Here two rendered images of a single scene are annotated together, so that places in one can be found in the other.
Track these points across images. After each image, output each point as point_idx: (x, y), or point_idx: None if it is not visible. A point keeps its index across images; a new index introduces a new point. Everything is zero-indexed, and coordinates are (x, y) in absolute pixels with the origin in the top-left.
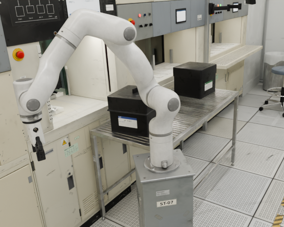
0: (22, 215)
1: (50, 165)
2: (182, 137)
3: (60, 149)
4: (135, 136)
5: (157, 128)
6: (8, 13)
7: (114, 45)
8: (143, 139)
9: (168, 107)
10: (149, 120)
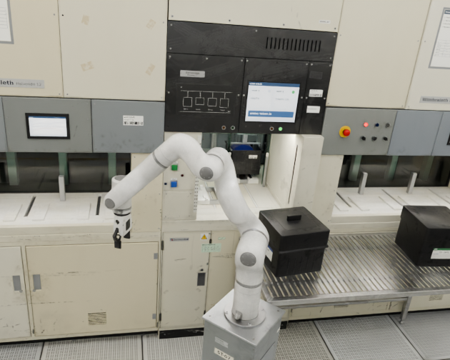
0: (139, 283)
1: (181, 252)
2: (312, 301)
3: (197, 241)
4: (267, 269)
5: (238, 274)
6: (174, 103)
7: None
8: (268, 277)
9: (240, 259)
10: (285, 260)
